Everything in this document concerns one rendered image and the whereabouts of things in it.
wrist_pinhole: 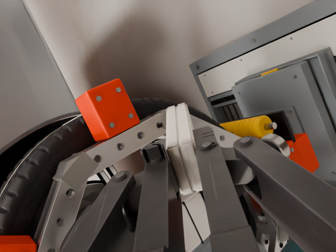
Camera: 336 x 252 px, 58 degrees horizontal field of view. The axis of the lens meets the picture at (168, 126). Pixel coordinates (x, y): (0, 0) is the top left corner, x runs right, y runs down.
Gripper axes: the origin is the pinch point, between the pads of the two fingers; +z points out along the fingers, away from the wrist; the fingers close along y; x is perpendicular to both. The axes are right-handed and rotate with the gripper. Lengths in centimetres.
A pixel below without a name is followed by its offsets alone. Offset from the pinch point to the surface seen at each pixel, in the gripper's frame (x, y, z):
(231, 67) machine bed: -23, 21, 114
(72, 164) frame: -9.6, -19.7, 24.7
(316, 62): -21, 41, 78
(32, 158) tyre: -8.7, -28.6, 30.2
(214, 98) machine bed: -38, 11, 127
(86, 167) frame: -11.0, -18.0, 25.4
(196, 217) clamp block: -12.8, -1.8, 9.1
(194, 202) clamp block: -11.5, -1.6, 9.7
